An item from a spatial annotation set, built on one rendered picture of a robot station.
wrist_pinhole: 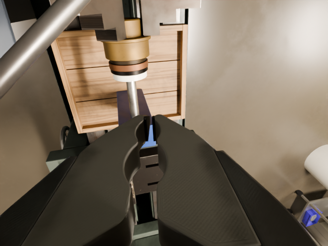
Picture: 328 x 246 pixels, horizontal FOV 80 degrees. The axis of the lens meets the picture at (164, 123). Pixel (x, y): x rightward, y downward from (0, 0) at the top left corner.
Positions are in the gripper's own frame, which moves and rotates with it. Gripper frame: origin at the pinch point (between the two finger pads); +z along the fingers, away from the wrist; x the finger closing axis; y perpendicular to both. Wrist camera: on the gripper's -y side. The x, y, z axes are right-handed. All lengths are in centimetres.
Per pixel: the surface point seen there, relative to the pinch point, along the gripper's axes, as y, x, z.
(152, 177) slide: 48, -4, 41
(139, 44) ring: 0.3, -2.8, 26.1
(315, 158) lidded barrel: 163, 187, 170
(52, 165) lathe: 39, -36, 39
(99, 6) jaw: -5.7, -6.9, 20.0
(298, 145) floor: 145, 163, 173
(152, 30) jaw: -1.7, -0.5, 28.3
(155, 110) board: 26, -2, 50
